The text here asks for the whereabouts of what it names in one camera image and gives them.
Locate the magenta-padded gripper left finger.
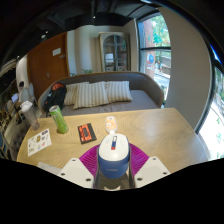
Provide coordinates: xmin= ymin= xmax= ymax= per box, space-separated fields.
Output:
xmin=57 ymin=144 xmax=101 ymax=189

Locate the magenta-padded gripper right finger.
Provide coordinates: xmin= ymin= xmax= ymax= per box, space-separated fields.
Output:
xmin=128 ymin=143 xmax=172 ymax=188

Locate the white and blue computer mouse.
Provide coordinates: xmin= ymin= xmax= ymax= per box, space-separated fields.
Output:
xmin=97 ymin=133 xmax=131 ymax=183

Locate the black and orange flat box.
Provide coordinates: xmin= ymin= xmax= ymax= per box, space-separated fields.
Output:
xmin=77 ymin=122 xmax=98 ymax=145

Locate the white sticker sheet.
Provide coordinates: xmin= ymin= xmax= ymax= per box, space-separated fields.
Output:
xmin=27 ymin=128 xmax=53 ymax=157

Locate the green drink can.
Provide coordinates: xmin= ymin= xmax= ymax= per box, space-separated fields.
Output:
xmin=48 ymin=104 xmax=70 ymax=135

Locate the orange and white squeeze bottle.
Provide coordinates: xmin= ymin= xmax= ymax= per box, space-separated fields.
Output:
xmin=105 ymin=115 xmax=118 ymax=135

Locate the clear tumbler with white lid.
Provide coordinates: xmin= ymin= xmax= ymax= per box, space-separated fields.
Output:
xmin=19 ymin=100 xmax=41 ymax=131

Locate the black and orange backpack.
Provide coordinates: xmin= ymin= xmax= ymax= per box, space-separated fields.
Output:
xmin=43 ymin=82 xmax=68 ymax=113

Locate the striped cushion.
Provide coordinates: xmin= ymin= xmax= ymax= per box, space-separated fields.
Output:
xmin=105 ymin=80 xmax=133 ymax=104
xmin=73 ymin=80 xmax=110 ymax=110
xmin=63 ymin=81 xmax=90 ymax=107

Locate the bright side window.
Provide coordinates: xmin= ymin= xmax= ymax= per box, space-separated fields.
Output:
xmin=196 ymin=66 xmax=224 ymax=161

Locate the grey curved sofa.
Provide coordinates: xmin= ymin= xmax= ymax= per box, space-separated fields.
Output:
xmin=37 ymin=71 xmax=165 ymax=118

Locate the open laptop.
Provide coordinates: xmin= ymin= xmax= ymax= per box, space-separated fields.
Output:
xmin=10 ymin=93 xmax=20 ymax=104

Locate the person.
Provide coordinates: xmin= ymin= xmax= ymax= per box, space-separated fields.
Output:
xmin=17 ymin=80 xmax=29 ymax=101

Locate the brown wooden door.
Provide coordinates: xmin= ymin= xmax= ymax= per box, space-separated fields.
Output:
xmin=27 ymin=32 xmax=70 ymax=101

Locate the black framed window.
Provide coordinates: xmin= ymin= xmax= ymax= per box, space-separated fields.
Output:
xmin=138 ymin=14 xmax=173 ymax=101

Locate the glass door cabinet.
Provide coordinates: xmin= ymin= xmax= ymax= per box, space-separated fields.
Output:
xmin=98 ymin=31 xmax=132 ymax=73

